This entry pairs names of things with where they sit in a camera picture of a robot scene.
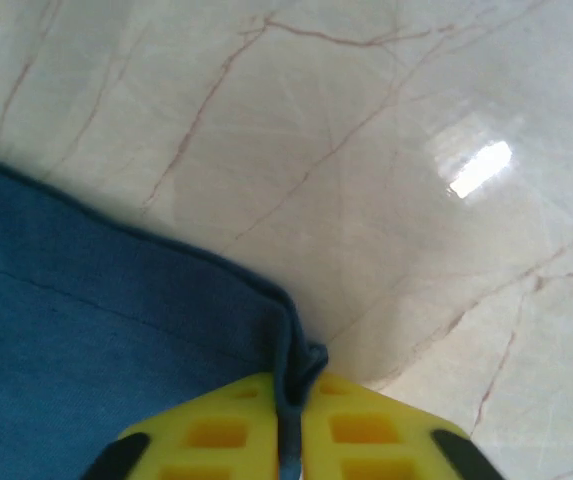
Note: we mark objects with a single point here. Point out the navy blue t-shirt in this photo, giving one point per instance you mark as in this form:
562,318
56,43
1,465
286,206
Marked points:
91,325

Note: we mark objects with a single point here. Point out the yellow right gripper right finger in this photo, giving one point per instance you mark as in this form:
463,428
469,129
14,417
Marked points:
376,430

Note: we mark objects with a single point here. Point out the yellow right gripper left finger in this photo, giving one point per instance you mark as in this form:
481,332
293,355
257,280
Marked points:
206,430

